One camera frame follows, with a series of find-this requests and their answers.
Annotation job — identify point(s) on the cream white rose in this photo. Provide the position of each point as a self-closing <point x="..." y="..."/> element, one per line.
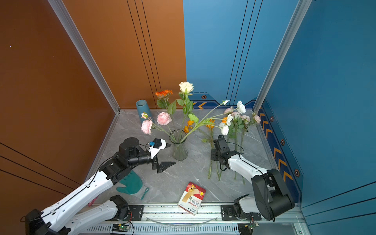
<point x="184" y="101"/>

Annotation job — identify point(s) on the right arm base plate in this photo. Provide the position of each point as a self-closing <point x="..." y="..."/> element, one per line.
<point x="234" y="212"/>

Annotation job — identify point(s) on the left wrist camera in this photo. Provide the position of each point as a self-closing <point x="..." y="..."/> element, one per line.
<point x="156" y="145"/>

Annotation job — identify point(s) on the green rubber glove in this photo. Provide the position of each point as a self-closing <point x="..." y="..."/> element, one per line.
<point x="133" y="185"/>

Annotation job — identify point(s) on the red and white box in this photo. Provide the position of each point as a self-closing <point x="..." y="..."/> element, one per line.
<point x="192" y="198"/>

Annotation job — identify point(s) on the teal cylindrical vase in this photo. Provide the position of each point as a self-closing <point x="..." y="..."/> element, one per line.
<point x="143" y="110"/>

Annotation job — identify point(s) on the clear glass vase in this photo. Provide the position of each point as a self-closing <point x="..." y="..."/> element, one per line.
<point x="178" y="138"/>

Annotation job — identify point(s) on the pink rose bunch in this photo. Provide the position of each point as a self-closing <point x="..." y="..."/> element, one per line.
<point x="238" y="124"/>

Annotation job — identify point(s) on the right circuit board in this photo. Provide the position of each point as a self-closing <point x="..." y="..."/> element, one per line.
<point x="247" y="228"/>

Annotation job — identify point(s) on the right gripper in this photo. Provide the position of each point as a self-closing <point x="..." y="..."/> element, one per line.
<point x="212" y="156"/>

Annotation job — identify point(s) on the orange flower bunch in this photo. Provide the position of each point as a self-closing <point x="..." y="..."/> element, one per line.
<point x="209" y="123"/>

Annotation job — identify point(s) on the orange gerbera flower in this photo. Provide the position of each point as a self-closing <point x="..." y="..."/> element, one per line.
<point x="163" y="103"/>

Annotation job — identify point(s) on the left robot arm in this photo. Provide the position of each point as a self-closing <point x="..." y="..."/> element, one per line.
<point x="65" y="218"/>

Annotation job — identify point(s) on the green circuit board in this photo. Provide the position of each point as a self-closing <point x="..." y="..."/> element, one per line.
<point x="121" y="229"/>

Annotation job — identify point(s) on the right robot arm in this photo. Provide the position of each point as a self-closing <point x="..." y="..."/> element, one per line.
<point x="271" y="195"/>

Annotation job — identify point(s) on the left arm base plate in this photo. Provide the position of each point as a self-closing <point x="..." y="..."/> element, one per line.
<point x="129" y="213"/>

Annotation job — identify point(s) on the pink peony flower stem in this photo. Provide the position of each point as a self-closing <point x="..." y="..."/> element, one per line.
<point x="163" y="119"/>

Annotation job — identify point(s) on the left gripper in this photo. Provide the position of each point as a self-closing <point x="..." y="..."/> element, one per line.
<point x="163" y="165"/>

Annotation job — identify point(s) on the pink snack packet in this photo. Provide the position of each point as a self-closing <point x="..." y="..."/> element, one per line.
<point x="92" y="202"/>

